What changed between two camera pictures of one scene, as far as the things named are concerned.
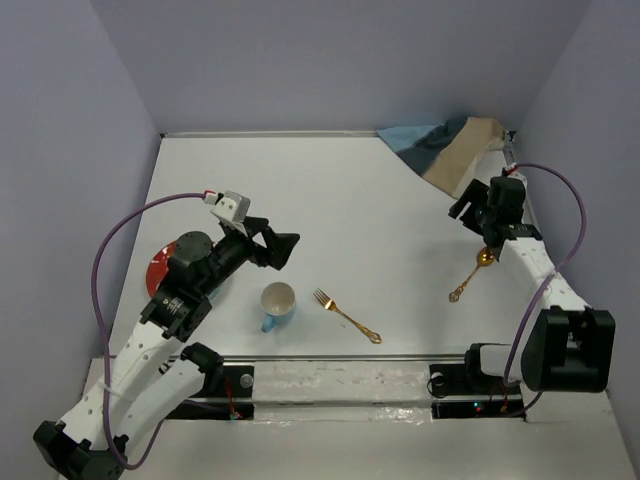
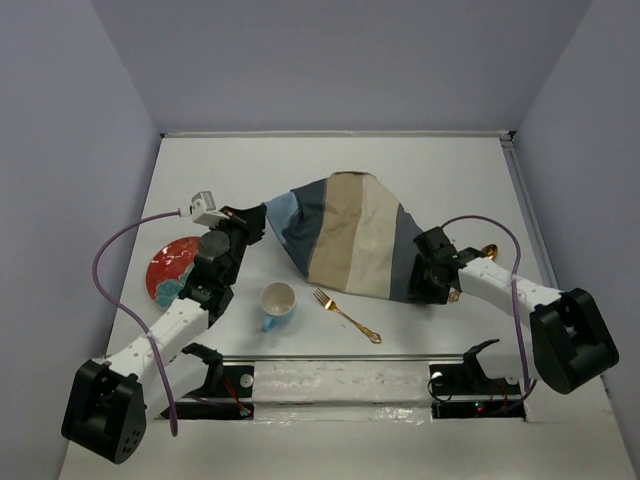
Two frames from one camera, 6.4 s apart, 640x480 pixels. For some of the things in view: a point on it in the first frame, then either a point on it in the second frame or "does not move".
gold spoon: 484,257 does not move
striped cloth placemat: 445,153 → 348,231
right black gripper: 477,192 → 434,296
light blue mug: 278,302 does not move
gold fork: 329,303 does not move
